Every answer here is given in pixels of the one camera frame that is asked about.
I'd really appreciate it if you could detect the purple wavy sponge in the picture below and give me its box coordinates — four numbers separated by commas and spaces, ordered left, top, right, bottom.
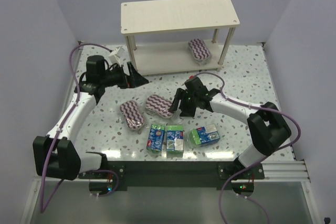
120, 100, 145, 131
188, 38, 212, 66
145, 94, 174, 119

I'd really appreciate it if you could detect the green sponge pack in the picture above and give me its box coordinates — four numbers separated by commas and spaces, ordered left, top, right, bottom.
188, 124, 221, 147
146, 124, 166, 155
166, 125, 184, 157

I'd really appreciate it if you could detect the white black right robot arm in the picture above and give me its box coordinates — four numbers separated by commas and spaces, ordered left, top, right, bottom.
169, 77, 291, 175

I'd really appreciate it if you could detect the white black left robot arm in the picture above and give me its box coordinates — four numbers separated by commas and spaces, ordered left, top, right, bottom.
33, 55, 149, 180

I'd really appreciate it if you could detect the cream two-tier wooden shelf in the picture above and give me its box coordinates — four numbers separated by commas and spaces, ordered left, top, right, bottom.
121, 0, 240, 76

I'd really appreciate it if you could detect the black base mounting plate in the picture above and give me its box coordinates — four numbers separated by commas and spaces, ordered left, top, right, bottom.
78, 159, 263, 192

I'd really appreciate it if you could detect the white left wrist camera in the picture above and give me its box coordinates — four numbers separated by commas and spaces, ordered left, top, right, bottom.
108, 46, 125, 66

